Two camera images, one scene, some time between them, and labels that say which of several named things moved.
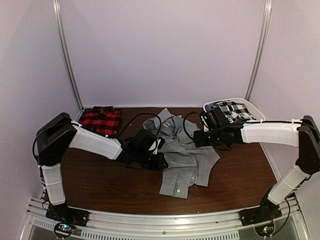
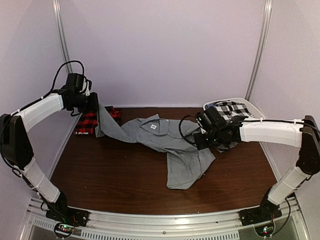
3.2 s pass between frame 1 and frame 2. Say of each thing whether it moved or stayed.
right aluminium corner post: stayed
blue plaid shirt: stayed
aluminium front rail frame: stayed
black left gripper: moved
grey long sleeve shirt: moved
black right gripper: stayed
